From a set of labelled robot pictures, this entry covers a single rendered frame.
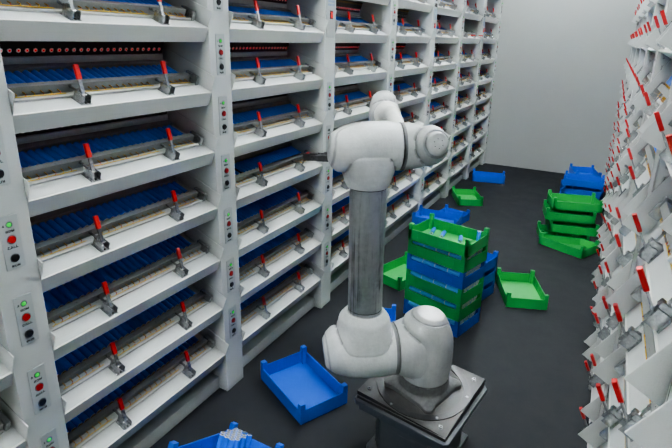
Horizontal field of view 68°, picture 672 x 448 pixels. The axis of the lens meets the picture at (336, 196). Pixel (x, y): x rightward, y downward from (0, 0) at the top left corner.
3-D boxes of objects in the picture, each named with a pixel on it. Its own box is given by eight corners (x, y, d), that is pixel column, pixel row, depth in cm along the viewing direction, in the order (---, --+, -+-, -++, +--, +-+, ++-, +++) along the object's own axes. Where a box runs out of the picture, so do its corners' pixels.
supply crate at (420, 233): (488, 244, 226) (490, 227, 224) (467, 258, 212) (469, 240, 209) (430, 227, 245) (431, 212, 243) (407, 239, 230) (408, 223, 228)
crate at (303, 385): (347, 403, 184) (348, 384, 181) (300, 425, 172) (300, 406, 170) (304, 361, 207) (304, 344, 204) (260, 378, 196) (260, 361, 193)
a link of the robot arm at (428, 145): (436, 125, 145) (391, 125, 144) (459, 117, 128) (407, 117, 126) (437, 170, 146) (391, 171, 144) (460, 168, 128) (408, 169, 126)
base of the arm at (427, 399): (469, 380, 162) (472, 366, 160) (428, 416, 147) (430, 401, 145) (424, 352, 174) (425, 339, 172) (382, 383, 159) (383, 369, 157)
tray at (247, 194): (319, 173, 227) (326, 155, 223) (232, 210, 176) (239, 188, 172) (285, 152, 233) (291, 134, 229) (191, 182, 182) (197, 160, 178)
